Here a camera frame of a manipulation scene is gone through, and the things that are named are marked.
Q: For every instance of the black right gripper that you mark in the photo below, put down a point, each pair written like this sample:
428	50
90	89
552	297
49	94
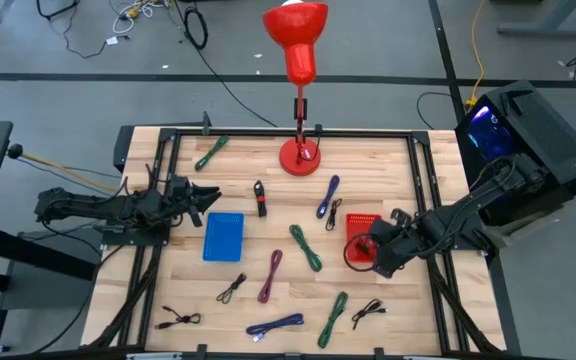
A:
393	246

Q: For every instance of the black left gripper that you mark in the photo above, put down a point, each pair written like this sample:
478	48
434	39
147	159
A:
180	206

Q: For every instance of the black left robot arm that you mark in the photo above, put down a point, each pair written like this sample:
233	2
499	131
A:
93	207

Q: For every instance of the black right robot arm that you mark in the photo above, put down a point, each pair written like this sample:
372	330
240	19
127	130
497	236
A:
463	210

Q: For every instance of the red plastic basket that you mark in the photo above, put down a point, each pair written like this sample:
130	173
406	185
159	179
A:
355	225

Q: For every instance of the blue plastic basket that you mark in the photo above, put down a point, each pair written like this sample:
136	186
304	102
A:
223	237

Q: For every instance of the red desk lamp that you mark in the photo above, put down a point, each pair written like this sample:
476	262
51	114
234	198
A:
295	30

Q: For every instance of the black round knob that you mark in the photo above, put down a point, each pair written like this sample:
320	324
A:
15	151

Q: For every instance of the black computer tower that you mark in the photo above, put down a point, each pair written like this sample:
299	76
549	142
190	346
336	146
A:
543	130

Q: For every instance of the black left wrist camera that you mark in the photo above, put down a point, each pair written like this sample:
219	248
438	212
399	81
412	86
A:
179	186

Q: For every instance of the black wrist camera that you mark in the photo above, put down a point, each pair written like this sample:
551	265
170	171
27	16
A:
179	186
399	216

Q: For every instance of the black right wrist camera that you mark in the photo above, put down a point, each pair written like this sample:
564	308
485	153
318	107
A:
399	216

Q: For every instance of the grey table leg frame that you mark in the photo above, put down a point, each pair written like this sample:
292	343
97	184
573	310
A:
543	29

